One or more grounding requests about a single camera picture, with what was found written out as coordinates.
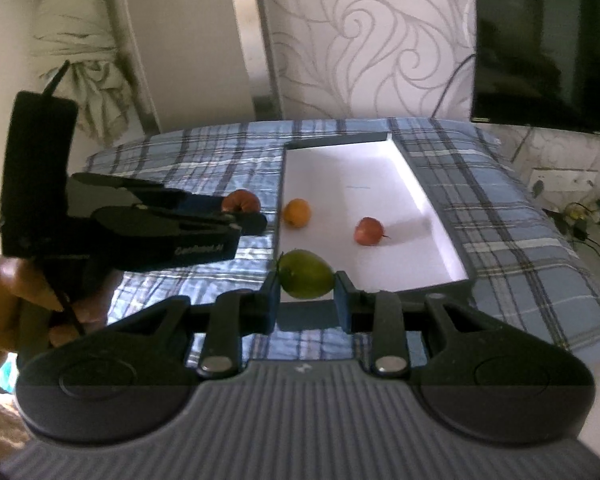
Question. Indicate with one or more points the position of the black wall television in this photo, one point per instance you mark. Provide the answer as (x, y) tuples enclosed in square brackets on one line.
[(540, 35)]

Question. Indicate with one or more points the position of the green mango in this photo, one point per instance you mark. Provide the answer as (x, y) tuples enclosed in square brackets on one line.
[(305, 275)]

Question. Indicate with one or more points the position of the white box with dark rim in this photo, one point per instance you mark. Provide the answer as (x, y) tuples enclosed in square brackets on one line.
[(360, 180)]

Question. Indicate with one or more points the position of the small dark orange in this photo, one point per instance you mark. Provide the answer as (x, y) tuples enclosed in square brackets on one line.
[(369, 231)]

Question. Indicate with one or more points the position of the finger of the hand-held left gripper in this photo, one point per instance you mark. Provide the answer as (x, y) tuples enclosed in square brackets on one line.
[(180, 221), (130, 187)]

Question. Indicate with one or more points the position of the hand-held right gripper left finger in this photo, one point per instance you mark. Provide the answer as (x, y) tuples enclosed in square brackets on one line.
[(272, 305)]

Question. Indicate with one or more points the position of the white wall socket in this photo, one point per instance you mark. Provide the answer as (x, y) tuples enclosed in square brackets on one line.
[(562, 180)]

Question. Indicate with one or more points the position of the floral curtain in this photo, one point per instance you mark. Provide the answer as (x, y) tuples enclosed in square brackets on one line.
[(70, 20)]

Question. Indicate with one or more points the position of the blue plaid blanket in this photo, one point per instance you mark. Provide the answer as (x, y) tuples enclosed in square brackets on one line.
[(485, 200)]

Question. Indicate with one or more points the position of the person's left hand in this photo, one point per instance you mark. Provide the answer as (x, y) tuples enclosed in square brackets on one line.
[(22, 285)]

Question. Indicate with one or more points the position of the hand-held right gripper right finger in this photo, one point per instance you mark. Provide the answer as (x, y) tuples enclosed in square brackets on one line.
[(342, 307)]

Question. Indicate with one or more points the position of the red apple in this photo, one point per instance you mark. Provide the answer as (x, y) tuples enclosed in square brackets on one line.
[(240, 201)]

